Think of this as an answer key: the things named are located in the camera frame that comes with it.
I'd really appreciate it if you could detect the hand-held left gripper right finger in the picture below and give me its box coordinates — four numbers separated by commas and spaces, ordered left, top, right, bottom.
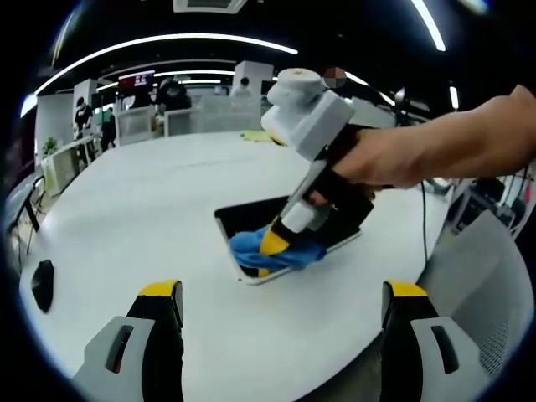
379, 279, 497, 402

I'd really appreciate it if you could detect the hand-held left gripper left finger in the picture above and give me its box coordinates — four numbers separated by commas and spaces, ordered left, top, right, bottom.
71, 279, 185, 402

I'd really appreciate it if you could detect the black tablet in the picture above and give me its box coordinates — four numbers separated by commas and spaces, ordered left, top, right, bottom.
213, 194, 375, 287

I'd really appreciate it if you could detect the blue cleaning cloth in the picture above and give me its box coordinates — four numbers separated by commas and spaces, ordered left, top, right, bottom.
229, 224, 328, 272

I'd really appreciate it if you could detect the yellow cloth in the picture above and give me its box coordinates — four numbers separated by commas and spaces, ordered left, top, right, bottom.
239, 129, 276, 144

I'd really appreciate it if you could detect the person's right hand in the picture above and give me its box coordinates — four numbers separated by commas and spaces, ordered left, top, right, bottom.
307, 127, 422, 206

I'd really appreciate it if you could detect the grey desk partition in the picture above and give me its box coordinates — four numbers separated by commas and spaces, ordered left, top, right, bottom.
116, 106, 158, 146
164, 109, 203, 137
200, 94, 269, 133

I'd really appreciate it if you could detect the dark tripod stand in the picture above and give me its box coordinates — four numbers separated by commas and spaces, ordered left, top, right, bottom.
393, 86, 414, 127

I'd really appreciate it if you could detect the white mesh office chair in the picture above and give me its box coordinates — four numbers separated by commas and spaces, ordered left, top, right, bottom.
416, 208, 529, 380

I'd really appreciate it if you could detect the small black device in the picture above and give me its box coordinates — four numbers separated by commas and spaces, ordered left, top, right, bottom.
30, 259, 55, 314

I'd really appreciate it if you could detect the ceiling air conditioner vent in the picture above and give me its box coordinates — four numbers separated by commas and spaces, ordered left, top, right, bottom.
172, 0, 248, 15

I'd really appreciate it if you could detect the side desk with black legs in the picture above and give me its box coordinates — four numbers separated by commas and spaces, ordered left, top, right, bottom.
3, 175, 48, 257

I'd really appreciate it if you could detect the white low cabinet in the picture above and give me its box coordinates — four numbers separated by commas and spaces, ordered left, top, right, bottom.
41, 146, 85, 198

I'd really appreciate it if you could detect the dark computer monitor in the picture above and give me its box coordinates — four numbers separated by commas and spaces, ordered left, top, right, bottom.
3, 125, 39, 198

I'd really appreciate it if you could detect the wall display screen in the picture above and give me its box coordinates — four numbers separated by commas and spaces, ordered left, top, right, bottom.
117, 70, 156, 90

